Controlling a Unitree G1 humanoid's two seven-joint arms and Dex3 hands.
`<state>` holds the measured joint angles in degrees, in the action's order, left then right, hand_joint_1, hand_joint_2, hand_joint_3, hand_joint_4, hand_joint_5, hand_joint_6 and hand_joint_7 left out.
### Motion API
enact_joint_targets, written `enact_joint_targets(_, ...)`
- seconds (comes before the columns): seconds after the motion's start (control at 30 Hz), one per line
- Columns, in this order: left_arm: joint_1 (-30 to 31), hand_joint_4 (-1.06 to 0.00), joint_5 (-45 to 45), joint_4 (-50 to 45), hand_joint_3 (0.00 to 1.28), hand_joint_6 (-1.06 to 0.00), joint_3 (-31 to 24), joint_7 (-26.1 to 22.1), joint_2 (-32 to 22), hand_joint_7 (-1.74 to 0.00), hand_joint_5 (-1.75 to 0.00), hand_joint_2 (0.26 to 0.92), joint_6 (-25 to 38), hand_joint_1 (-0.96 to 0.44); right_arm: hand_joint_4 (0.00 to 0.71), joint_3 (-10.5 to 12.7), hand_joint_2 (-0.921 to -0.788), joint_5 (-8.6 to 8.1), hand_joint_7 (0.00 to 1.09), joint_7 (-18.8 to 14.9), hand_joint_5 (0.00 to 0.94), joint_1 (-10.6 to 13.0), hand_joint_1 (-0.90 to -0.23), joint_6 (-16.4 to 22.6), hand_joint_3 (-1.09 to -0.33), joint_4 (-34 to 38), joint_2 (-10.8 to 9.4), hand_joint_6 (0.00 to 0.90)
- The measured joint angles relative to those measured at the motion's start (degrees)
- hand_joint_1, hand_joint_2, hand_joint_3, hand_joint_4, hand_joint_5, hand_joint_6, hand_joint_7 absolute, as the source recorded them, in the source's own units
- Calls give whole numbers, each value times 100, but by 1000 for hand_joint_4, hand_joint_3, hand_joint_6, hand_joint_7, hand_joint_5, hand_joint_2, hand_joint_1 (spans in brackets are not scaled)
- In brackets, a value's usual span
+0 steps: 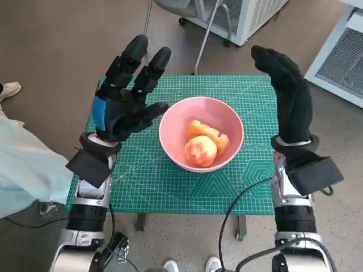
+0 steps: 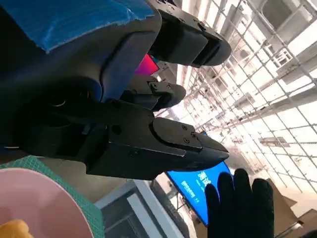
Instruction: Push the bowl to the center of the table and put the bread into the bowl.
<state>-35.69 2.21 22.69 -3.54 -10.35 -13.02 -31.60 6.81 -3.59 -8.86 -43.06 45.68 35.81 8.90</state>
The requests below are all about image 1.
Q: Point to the white cabinet with grey grille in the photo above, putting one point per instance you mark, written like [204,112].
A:
[340,62]

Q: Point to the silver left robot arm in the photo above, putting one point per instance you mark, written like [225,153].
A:
[85,215]

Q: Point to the green cutting mat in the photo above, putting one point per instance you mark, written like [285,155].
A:
[170,190]

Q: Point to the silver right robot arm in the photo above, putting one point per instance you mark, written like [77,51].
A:
[295,218]

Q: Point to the white shoe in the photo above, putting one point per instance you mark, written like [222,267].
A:
[171,266]
[212,265]

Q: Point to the round toy bread bun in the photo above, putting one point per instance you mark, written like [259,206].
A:
[200,151]

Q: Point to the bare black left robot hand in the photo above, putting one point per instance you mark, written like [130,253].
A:
[124,113]

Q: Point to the black metal stand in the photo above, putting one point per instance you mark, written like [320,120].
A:
[119,243]

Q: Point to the grey chair with metal legs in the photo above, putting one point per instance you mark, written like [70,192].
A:
[175,4]

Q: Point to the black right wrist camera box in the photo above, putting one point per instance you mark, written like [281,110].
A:
[314,175]

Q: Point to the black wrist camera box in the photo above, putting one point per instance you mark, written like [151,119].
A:
[90,167]
[314,175]

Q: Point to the dark table leg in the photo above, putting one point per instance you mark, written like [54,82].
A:
[240,226]
[139,222]

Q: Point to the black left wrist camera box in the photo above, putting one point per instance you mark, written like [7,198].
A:
[90,167]

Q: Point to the pink bowl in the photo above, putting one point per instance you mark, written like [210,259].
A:
[175,136]

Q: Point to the long striped toy bread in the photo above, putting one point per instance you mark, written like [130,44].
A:
[204,129]

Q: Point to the white mesh cabinet on casters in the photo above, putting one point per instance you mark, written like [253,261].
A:
[255,17]

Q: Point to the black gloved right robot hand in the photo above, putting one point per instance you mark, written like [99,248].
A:
[295,113]

